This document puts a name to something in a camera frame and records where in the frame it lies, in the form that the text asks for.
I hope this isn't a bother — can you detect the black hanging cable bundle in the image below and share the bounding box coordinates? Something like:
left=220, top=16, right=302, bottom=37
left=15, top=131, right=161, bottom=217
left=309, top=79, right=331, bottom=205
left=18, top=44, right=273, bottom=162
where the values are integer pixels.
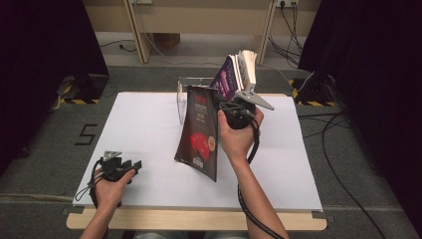
left=268, top=0, right=305, bottom=68

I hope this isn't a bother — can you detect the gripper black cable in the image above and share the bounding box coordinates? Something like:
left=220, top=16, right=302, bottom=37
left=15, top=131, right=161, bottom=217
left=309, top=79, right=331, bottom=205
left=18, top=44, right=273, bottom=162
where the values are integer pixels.
left=237, top=118, right=287, bottom=239
left=75, top=158, right=105, bottom=209

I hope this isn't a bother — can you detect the person's left hand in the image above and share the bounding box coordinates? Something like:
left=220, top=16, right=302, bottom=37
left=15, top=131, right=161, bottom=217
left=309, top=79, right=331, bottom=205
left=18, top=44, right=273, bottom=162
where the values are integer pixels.
left=94, top=166, right=137, bottom=211

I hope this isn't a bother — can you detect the person's right hand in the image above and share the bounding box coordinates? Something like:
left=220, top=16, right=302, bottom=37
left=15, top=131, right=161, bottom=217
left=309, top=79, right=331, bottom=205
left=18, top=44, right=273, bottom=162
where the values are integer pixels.
left=217, top=108, right=265, bottom=164

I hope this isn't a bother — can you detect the white book with picture grid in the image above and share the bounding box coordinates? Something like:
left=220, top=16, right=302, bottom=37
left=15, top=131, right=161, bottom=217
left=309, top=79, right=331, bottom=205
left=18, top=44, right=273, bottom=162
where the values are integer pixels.
left=238, top=49, right=258, bottom=95

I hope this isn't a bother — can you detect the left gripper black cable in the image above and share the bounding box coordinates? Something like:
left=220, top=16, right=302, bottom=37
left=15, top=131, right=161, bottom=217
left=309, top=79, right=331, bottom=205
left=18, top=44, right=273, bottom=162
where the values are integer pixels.
left=75, top=158, right=105, bottom=209

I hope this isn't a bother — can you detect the black curtain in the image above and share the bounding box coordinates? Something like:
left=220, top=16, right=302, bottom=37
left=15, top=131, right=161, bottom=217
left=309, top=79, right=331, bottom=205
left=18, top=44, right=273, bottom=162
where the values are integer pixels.
left=0, top=0, right=109, bottom=177
left=298, top=0, right=422, bottom=230

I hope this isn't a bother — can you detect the white table mat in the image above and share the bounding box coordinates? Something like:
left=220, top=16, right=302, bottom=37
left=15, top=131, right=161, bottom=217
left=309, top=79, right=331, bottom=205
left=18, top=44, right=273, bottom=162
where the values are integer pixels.
left=72, top=92, right=323, bottom=213

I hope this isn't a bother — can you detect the clear acrylic book rack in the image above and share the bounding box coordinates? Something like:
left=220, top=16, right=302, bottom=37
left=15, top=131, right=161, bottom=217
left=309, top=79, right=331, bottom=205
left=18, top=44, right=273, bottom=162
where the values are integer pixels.
left=175, top=77, right=217, bottom=125

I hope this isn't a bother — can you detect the brown cardboard box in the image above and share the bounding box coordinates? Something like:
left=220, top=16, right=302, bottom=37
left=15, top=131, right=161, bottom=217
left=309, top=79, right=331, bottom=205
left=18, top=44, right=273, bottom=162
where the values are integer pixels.
left=152, top=32, right=182, bottom=50

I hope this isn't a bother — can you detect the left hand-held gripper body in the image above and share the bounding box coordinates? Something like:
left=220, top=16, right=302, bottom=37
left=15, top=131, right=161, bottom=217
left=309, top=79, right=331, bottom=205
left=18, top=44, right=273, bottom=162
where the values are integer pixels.
left=99, top=150, right=133, bottom=183

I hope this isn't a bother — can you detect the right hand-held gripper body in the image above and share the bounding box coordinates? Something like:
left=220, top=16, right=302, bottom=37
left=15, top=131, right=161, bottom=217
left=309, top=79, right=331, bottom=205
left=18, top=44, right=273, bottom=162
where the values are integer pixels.
left=218, top=89, right=276, bottom=130

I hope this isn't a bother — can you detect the purple magazine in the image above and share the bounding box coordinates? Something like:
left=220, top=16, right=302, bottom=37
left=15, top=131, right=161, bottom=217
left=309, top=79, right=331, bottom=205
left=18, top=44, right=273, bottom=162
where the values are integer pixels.
left=210, top=54, right=241, bottom=102
left=232, top=53, right=245, bottom=94

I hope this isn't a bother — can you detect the black yellow striped stand base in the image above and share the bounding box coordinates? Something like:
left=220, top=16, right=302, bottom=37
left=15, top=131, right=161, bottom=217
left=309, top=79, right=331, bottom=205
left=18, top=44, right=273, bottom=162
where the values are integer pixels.
left=288, top=76, right=336, bottom=108
left=59, top=73, right=109, bottom=106

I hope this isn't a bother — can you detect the beige background desk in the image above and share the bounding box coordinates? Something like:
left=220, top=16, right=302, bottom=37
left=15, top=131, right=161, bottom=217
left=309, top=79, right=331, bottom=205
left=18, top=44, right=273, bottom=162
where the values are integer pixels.
left=83, top=0, right=321, bottom=66

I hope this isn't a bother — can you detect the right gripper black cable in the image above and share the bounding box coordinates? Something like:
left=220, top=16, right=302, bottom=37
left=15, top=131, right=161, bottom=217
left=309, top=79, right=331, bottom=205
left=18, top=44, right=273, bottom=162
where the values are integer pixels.
left=237, top=118, right=287, bottom=239

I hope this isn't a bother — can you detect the thin black floor cable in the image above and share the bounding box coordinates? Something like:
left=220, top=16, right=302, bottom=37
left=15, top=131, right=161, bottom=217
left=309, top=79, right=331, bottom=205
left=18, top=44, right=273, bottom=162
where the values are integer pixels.
left=99, top=39, right=137, bottom=54

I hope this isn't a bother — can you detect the dark magazine with red print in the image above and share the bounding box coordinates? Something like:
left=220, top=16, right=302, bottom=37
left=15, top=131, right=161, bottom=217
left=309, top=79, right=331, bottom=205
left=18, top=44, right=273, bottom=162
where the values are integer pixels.
left=173, top=85, right=220, bottom=183

